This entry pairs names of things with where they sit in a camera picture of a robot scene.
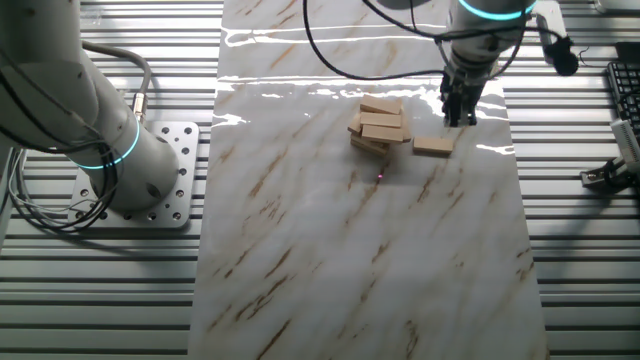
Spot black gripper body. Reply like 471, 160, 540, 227
439, 73, 487, 105

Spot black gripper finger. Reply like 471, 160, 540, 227
441, 95, 462, 128
458, 98, 480, 127

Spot protruding wooden Jenga block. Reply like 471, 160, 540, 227
412, 136, 455, 157

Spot stacked wooden Jenga blocks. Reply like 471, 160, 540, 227
346, 107, 413, 158

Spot black keyboard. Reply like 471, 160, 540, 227
606, 59, 640, 139

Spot black box device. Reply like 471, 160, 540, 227
614, 41, 640, 64

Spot light grey device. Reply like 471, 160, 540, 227
594, 0, 640, 15

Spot marble pattern table mat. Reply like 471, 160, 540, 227
187, 0, 551, 360

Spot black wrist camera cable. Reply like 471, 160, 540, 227
359, 0, 564, 44

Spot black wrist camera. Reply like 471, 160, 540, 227
544, 35, 580, 78

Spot long black gripper cable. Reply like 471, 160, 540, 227
302, 0, 449, 82

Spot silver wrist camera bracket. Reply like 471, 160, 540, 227
532, 0, 569, 49

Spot thin black wire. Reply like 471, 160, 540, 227
578, 47, 609, 69

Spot metal camera mount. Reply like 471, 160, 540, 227
579, 158, 634, 190

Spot black exterior camera cable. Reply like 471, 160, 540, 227
602, 157, 636, 189

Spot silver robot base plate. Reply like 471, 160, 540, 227
67, 121, 200, 230

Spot thick grey base cable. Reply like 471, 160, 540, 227
81, 40, 153, 124

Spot black base cable bundle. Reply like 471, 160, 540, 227
0, 49, 119, 234

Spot thin white cable bundle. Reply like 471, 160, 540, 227
4, 149, 91, 220

